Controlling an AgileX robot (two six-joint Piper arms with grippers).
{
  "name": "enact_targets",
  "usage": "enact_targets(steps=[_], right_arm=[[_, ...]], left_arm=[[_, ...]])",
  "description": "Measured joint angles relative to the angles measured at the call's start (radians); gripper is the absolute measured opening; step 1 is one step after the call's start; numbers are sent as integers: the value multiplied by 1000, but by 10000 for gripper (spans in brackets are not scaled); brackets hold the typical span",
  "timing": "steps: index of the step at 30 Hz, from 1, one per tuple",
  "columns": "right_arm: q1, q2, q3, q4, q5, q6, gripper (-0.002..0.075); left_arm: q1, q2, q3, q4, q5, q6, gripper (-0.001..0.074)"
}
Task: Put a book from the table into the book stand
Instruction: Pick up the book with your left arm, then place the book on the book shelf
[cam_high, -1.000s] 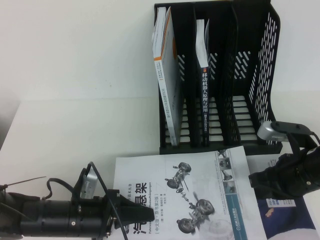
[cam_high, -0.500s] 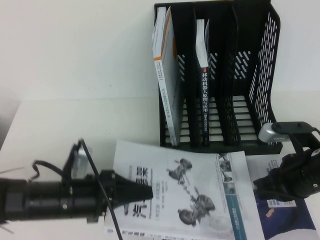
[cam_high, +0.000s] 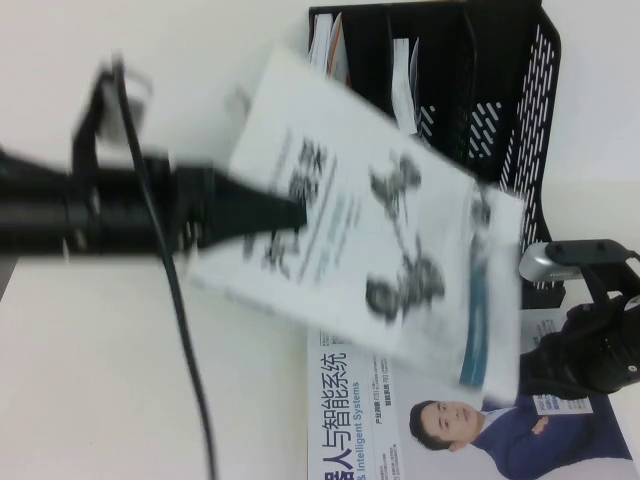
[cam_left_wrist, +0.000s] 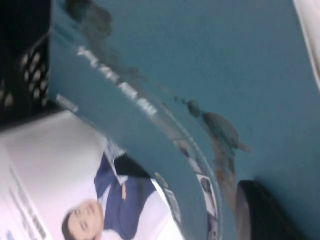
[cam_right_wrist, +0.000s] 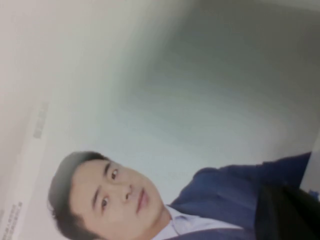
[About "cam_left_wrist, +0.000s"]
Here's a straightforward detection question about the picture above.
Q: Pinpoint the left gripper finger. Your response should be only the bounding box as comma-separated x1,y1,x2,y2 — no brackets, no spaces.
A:
235,179,320,240

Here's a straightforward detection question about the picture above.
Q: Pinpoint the car suspension book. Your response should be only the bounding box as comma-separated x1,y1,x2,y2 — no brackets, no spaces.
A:
48,0,320,240

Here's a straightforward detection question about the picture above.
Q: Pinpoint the black mesh book stand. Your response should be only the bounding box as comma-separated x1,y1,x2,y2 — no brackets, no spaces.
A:
0,0,55,133

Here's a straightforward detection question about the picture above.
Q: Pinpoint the magazine with man in suit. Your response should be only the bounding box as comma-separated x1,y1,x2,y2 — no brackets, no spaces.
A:
0,109,182,240

